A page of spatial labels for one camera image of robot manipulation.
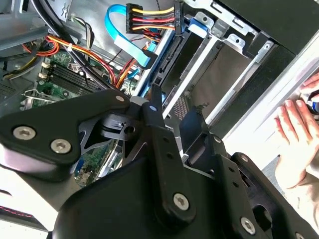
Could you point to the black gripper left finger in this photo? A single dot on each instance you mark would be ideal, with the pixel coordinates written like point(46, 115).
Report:
point(62, 117)

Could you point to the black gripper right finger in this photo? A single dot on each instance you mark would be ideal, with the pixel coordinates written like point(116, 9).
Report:
point(241, 203)

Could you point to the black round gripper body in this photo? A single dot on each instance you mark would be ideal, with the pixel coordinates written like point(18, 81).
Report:
point(119, 206)

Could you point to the person's left hand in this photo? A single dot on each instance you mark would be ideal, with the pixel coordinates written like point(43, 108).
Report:
point(296, 139)

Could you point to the person's right hand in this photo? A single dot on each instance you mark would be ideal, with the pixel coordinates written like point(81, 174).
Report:
point(312, 83)

